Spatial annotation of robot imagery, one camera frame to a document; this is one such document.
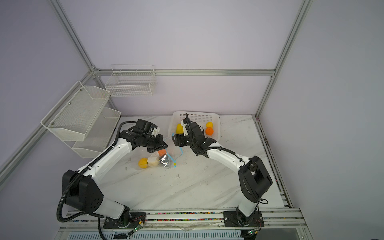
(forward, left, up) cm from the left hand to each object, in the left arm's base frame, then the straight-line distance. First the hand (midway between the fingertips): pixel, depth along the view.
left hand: (167, 146), depth 81 cm
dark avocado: (-4, +2, -8) cm, 9 cm away
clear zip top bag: (+4, -2, -13) cm, 13 cm away
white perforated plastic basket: (+31, -1, -9) cm, 33 cm away
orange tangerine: (+1, +4, -9) cm, 10 cm away
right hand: (+6, -4, +2) cm, 7 cm away
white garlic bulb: (-3, +9, -11) cm, 15 cm away
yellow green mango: (+24, -4, -14) cm, 28 cm away
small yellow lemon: (+27, -26, -12) cm, 40 cm away
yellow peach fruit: (-3, +17, -14) cm, 22 cm away
